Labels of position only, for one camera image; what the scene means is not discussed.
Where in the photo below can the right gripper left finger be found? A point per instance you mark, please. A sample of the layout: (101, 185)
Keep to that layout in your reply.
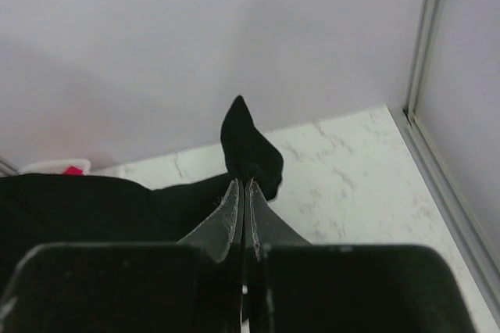
(215, 234)

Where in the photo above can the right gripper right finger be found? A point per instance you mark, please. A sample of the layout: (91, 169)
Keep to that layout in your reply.
(263, 226)

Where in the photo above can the white plastic basket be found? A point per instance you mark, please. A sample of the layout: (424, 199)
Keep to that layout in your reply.
(56, 166)

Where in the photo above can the black t-shirt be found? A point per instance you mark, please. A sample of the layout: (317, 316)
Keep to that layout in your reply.
(44, 208)

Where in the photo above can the red pink t-shirt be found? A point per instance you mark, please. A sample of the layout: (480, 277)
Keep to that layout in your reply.
(74, 170)

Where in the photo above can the right aluminium frame post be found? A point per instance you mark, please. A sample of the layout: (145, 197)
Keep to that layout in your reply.
(450, 122)

